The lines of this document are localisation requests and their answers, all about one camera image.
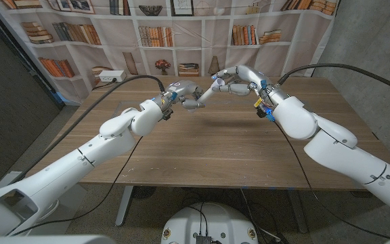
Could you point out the grey table leg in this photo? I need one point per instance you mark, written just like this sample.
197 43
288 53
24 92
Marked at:
298 213
124 206

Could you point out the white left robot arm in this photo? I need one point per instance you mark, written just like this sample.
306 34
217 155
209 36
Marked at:
63 173

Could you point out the white PVC pipe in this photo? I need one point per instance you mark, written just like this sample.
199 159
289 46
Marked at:
208 95

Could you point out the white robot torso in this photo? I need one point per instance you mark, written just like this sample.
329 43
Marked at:
212 220

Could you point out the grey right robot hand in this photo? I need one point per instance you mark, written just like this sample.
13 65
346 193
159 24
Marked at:
249 76

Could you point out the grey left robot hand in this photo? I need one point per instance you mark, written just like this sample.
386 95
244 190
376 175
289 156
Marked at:
185 89

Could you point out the white power strip box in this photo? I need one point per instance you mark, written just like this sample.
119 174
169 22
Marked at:
112 76

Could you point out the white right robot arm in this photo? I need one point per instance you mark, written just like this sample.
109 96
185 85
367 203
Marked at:
337 149

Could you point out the black round floor object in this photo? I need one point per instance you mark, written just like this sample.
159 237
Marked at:
145 192

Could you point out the printed bookshelf backdrop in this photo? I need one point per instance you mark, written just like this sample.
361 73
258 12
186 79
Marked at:
188 40

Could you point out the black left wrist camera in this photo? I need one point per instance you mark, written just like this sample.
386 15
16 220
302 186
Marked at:
168 116

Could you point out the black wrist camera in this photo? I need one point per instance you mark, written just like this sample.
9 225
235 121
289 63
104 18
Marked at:
168 116
264 112

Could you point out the grey torso port block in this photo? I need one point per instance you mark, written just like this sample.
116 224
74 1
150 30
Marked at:
203 240

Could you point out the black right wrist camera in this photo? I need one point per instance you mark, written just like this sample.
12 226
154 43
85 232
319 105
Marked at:
264 112

